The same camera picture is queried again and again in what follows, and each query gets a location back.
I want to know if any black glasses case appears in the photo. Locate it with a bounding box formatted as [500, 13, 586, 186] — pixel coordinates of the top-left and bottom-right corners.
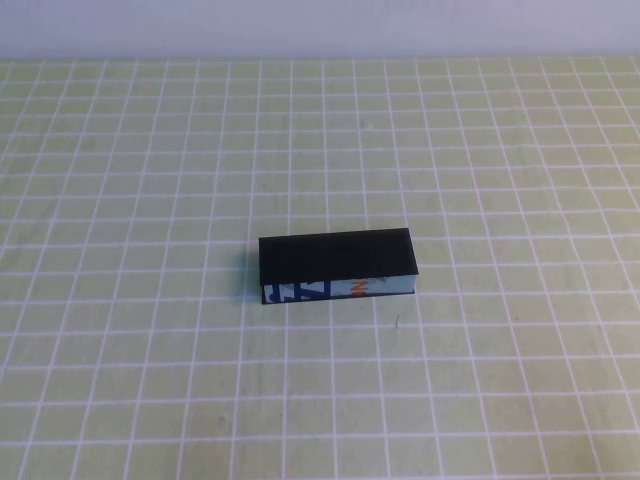
[258, 227, 419, 305]

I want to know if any green white-checked tablecloth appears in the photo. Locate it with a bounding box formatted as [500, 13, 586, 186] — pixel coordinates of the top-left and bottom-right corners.
[0, 56, 640, 480]

